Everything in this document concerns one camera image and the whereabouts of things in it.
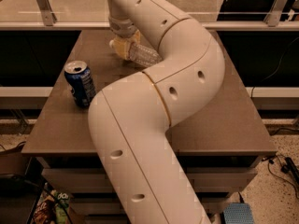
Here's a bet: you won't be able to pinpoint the clear plastic water bottle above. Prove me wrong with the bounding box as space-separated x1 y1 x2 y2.
129 43 162 67

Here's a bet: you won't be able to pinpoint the black floor cable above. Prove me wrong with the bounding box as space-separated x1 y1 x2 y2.
261 154 299 200

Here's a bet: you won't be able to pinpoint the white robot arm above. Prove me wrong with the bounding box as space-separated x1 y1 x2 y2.
88 0 225 224

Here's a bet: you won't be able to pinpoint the blue perforated box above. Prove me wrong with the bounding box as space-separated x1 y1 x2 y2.
223 203 254 224

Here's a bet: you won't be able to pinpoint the grey drawer cabinet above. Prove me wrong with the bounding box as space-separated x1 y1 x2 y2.
23 30 276 219

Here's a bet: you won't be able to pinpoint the snack bags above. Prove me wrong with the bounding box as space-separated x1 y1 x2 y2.
32 183 73 224

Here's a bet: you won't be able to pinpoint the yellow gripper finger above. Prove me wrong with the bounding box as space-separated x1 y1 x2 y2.
109 30 141 61

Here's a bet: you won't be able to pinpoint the dark office chair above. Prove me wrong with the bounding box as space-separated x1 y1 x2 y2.
216 0 299 22

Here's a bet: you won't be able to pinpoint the metal railing post left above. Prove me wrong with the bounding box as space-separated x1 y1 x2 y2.
36 0 57 26

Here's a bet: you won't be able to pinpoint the metal railing post right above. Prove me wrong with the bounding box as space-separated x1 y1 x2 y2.
263 0 288 27

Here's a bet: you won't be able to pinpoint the blue soda can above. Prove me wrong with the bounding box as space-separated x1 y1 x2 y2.
64 61 96 108

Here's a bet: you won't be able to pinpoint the brown bag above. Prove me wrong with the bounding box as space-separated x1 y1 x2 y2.
0 142 30 175

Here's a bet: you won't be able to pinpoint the black power strip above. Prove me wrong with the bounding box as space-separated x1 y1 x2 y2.
285 157 299 185

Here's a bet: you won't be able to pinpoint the metal railing post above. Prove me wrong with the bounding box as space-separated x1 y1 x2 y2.
263 0 288 27
36 0 57 26

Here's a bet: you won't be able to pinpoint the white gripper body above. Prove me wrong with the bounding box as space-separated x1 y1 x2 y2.
108 15 137 38

